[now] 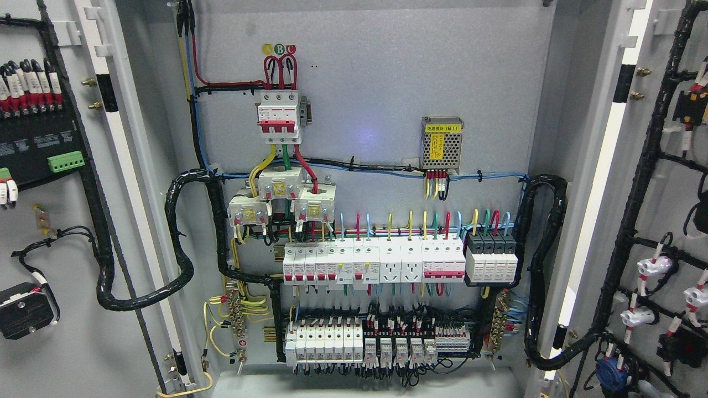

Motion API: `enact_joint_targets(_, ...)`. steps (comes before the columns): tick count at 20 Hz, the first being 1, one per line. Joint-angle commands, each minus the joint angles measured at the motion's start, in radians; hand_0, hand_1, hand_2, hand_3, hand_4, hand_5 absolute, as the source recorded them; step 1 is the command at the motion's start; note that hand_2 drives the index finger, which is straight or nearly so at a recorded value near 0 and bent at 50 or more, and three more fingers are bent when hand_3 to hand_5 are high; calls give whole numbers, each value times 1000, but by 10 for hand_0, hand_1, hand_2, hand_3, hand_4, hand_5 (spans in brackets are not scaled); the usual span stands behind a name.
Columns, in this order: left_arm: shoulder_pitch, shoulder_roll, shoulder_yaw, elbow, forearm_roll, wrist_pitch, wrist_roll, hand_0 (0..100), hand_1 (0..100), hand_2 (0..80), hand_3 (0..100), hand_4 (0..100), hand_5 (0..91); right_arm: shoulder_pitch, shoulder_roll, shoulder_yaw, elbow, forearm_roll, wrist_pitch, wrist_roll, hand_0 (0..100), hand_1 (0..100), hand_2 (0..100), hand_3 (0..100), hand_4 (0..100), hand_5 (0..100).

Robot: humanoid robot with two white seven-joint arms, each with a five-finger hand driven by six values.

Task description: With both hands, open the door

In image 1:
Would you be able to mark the grey cabinet door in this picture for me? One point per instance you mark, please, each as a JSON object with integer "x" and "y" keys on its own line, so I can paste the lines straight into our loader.
{"x": 629, "y": 269}
{"x": 90, "y": 352}

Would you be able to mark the white current transformers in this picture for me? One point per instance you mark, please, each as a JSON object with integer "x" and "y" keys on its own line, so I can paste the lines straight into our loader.
{"x": 278, "y": 189}

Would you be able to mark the white socket breaker row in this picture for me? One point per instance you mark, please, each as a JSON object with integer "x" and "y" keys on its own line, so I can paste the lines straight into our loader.
{"x": 368, "y": 261}

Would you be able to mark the metal mesh power supply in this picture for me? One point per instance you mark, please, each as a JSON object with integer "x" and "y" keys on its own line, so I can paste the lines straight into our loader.
{"x": 441, "y": 142}

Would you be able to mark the red white main breaker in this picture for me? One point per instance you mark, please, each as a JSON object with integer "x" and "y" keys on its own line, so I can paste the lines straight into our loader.
{"x": 282, "y": 114}

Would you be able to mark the black white surge protector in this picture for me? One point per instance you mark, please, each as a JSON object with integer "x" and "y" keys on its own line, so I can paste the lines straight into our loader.
{"x": 490, "y": 260}

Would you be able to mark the white lower breaker row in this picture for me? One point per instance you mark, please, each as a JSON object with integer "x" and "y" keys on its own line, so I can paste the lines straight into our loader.
{"x": 323, "y": 343}

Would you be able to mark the lower relay terminal row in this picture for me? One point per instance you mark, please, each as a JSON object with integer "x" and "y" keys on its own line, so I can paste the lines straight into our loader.
{"x": 410, "y": 343}

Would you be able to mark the brass ground terminal bar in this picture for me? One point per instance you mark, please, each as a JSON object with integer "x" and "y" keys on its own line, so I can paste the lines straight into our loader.
{"x": 499, "y": 322}

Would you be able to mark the black digital power meter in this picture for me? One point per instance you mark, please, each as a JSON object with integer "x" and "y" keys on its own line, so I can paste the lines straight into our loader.
{"x": 28, "y": 141}

